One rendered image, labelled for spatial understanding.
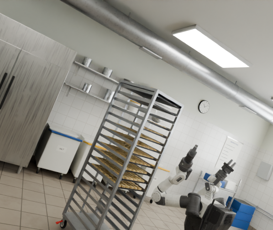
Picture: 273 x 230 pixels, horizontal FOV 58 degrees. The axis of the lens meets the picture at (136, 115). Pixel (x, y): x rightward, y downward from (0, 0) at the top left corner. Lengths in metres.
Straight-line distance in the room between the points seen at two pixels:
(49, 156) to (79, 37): 2.20
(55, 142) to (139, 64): 2.31
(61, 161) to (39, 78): 1.43
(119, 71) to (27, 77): 1.94
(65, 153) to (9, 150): 0.88
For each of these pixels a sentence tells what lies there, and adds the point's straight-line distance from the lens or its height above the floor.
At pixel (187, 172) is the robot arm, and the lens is 1.94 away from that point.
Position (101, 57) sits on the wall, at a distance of 4.93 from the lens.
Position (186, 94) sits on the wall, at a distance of 5.82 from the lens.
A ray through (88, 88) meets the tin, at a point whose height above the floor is 1.64.
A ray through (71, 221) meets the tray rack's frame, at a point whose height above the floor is 0.15.
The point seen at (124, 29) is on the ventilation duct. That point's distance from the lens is 4.02.
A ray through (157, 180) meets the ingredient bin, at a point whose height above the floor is 0.51.
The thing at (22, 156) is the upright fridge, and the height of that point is 0.30.
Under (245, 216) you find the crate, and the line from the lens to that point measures 7.06.
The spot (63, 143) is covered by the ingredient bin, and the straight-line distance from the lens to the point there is 4.27.
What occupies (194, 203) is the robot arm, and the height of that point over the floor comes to 1.08.
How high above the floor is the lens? 1.47
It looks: 1 degrees up
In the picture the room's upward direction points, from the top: 23 degrees clockwise
